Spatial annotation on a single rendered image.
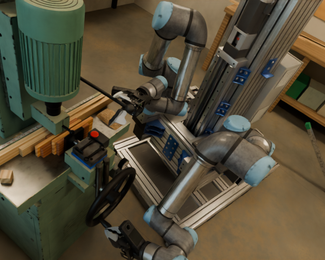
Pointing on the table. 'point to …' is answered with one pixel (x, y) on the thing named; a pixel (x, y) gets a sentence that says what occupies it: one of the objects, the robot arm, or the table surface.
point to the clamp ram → (70, 141)
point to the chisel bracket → (53, 122)
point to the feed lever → (110, 96)
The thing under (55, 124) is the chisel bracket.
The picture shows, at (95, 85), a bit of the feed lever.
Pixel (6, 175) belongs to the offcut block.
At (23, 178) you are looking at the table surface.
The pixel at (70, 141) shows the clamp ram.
